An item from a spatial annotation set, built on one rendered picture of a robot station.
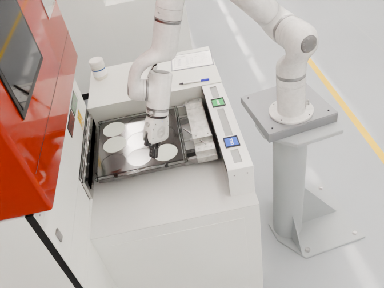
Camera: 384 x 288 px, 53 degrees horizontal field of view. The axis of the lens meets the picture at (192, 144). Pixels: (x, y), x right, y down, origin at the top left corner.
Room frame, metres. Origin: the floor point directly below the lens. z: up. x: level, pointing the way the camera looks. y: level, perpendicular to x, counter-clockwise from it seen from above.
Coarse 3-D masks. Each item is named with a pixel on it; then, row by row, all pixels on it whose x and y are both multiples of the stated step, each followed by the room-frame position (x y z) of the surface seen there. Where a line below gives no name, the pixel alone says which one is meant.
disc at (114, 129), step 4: (112, 124) 1.41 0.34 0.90; (116, 124) 1.40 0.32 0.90; (120, 124) 1.40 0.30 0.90; (104, 128) 1.39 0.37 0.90; (108, 128) 1.38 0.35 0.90; (112, 128) 1.38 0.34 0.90; (116, 128) 1.37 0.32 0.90; (120, 128) 1.37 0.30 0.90; (124, 128) 1.36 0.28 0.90; (104, 132) 1.36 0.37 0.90; (108, 132) 1.35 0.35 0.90; (112, 132) 1.35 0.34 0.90; (116, 132) 1.34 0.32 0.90; (120, 132) 1.34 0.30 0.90; (108, 136) 1.33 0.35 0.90; (112, 136) 1.32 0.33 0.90
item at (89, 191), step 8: (88, 120) 1.41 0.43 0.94; (88, 128) 1.36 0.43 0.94; (96, 128) 1.45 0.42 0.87; (88, 136) 1.30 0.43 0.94; (96, 136) 1.40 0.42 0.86; (88, 144) 1.25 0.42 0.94; (96, 144) 1.35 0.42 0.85; (88, 152) 1.20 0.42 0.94; (88, 160) 1.16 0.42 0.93; (88, 168) 1.12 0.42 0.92; (88, 184) 1.05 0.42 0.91; (88, 192) 1.02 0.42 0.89
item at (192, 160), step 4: (196, 156) 1.15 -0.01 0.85; (188, 160) 1.13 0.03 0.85; (192, 160) 1.13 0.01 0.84; (196, 160) 1.14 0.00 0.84; (180, 164) 1.13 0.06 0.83; (184, 164) 1.13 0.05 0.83; (188, 164) 1.13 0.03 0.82; (160, 168) 1.13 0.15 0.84; (164, 168) 1.13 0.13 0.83; (168, 168) 1.13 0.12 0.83; (172, 168) 1.13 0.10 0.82; (140, 172) 1.13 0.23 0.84; (144, 172) 1.13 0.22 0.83; (148, 172) 1.13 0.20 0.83; (152, 172) 1.13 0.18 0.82; (124, 176) 1.13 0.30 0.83; (128, 176) 1.13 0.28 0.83; (132, 176) 1.13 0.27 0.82; (104, 180) 1.13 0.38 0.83; (108, 180) 1.13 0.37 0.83; (112, 180) 1.13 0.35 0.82
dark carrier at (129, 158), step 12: (120, 120) 1.43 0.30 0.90; (132, 120) 1.41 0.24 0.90; (144, 120) 1.39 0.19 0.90; (132, 132) 1.32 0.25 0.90; (132, 144) 1.24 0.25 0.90; (180, 144) 1.18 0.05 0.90; (108, 156) 1.20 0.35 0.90; (120, 156) 1.18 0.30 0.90; (132, 156) 1.17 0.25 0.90; (144, 156) 1.15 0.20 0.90; (180, 156) 1.11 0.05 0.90; (108, 168) 1.13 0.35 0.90; (120, 168) 1.11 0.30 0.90; (132, 168) 1.10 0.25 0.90
